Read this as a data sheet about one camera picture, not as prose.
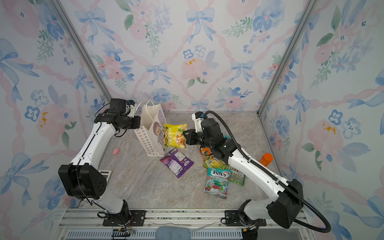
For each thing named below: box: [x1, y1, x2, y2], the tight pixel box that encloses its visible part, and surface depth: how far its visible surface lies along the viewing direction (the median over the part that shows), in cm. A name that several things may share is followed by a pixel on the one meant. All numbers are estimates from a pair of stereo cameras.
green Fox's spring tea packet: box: [202, 154, 228, 170], surface depth 92 cm
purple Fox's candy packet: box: [159, 147, 194, 179], surface depth 94 cm
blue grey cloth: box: [155, 226, 191, 240], surface depth 69 cm
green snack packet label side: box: [229, 169, 245, 186], surface depth 88 cm
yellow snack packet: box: [163, 123, 188, 150], surface depth 74 cm
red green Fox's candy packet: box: [202, 168, 232, 200], surface depth 85 cm
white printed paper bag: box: [133, 100, 167, 157], surface depth 87 cm
